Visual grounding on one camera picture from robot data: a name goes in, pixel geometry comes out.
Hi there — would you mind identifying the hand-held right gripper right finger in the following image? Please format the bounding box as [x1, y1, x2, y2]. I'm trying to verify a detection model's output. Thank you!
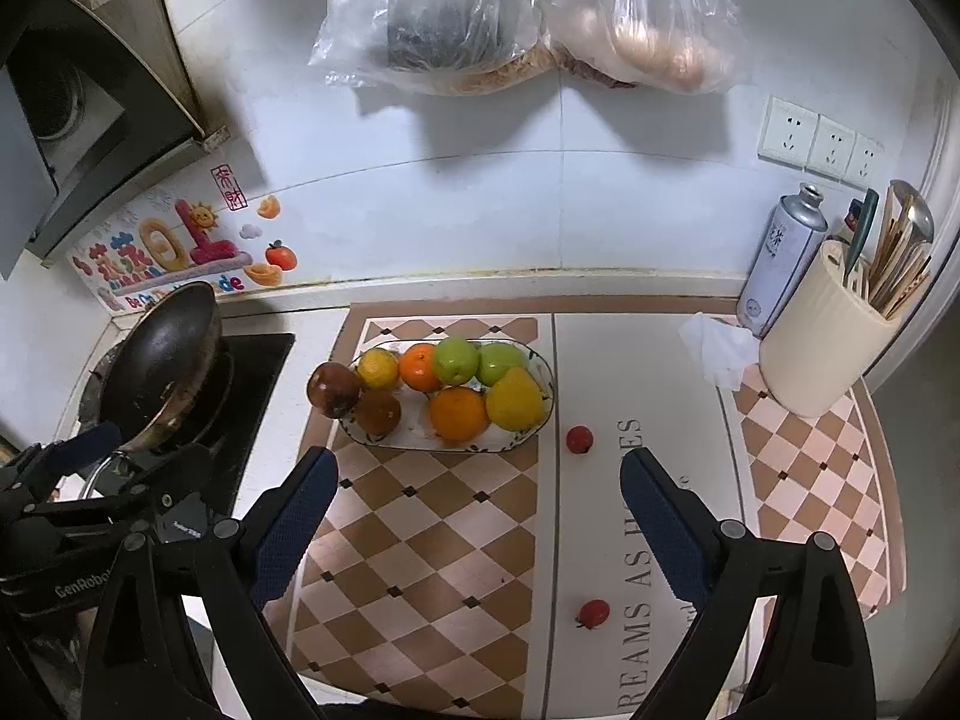
[619, 448, 878, 720]

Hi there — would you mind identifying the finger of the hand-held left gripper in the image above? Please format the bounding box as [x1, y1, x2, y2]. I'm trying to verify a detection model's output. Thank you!
[30, 442, 215, 537]
[0, 422, 122, 496]

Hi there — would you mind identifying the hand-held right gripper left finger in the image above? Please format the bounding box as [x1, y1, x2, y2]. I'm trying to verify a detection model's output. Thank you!
[81, 446, 340, 720]

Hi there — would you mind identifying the dark red tomato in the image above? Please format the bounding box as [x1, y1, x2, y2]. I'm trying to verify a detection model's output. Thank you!
[352, 388, 403, 437]
[306, 361, 365, 419]

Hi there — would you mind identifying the patterned oval plate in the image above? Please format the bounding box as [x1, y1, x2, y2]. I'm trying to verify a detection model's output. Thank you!
[334, 341, 554, 452]

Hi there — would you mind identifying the small yellow pear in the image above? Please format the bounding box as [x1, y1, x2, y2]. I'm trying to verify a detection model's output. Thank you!
[356, 349, 400, 391]

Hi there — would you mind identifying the large yellow pear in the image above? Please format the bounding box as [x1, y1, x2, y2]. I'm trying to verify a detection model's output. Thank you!
[485, 366, 547, 432]

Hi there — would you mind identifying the orange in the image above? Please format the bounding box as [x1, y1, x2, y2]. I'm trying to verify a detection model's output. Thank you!
[398, 343, 443, 393]
[429, 385, 490, 442]

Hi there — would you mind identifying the green apple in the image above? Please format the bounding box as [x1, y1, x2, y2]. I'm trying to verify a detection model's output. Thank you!
[477, 343, 530, 388]
[433, 337, 481, 385]

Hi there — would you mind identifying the black frying pan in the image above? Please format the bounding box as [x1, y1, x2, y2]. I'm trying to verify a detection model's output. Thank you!
[82, 281, 224, 500]

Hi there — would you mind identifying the checkered table mat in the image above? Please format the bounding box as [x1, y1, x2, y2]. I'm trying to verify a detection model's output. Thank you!
[289, 300, 908, 720]

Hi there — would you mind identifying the white tissue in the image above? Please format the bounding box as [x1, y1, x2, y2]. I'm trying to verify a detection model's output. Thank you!
[679, 311, 762, 391]

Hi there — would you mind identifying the cream utensil holder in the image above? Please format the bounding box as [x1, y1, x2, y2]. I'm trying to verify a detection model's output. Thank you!
[759, 240, 905, 419]

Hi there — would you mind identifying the person's dark clothing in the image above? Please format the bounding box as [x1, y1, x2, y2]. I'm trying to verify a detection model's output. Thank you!
[322, 701, 638, 720]

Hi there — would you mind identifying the black range hood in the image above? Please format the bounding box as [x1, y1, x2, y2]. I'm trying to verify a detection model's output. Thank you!
[0, 7, 207, 282]

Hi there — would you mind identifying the grey gas canister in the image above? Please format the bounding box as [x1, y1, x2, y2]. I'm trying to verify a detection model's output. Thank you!
[736, 182, 828, 338]

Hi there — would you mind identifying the bundle of wooden chopsticks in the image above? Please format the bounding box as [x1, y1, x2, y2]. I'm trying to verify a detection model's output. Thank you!
[862, 191, 935, 320]

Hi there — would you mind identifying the metal ladle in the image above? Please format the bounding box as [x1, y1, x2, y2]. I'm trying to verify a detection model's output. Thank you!
[889, 180, 937, 248]

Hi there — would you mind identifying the beige hood side panel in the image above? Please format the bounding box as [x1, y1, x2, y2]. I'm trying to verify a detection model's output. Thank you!
[60, 0, 230, 155]

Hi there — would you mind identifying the plastic bag with eggs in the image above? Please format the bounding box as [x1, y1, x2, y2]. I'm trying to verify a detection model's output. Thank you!
[540, 0, 751, 95]

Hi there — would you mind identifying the plastic bag with dark contents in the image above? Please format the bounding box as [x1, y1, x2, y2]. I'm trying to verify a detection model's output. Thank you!
[311, 0, 552, 97]

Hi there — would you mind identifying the colourful wall banner sticker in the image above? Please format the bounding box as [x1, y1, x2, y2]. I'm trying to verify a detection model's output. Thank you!
[73, 191, 248, 312]

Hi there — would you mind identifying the red seal wall sticker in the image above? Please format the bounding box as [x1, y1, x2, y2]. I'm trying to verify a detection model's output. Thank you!
[211, 163, 248, 212]

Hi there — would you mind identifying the dark green handled knife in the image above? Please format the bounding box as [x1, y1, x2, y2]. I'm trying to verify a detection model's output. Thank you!
[844, 189, 880, 290]

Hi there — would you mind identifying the white wall socket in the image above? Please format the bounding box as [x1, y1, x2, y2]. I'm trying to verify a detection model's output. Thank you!
[806, 114, 856, 182]
[757, 95, 820, 170]
[844, 133, 886, 190]

